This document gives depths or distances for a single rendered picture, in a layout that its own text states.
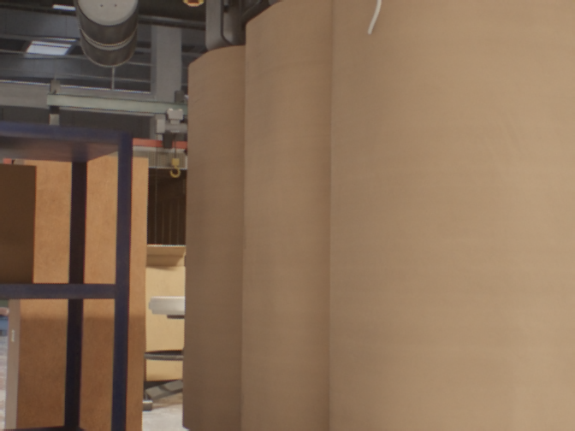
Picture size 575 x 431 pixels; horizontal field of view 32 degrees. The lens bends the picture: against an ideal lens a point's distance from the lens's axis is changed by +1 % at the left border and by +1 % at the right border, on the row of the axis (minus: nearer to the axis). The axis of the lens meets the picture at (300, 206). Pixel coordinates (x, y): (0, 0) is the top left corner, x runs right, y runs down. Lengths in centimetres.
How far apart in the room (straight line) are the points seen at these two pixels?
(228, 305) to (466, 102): 97
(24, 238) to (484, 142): 133
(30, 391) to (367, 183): 174
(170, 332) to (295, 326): 318
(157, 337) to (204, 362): 268
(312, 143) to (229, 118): 47
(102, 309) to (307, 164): 137
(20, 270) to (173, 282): 262
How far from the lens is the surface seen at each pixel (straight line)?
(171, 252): 502
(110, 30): 185
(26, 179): 246
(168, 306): 444
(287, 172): 185
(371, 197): 149
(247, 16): 253
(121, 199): 244
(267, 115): 193
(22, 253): 245
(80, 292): 241
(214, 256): 226
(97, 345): 307
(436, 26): 146
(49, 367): 305
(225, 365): 224
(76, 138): 243
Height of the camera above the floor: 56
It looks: 4 degrees up
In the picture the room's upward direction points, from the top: 1 degrees clockwise
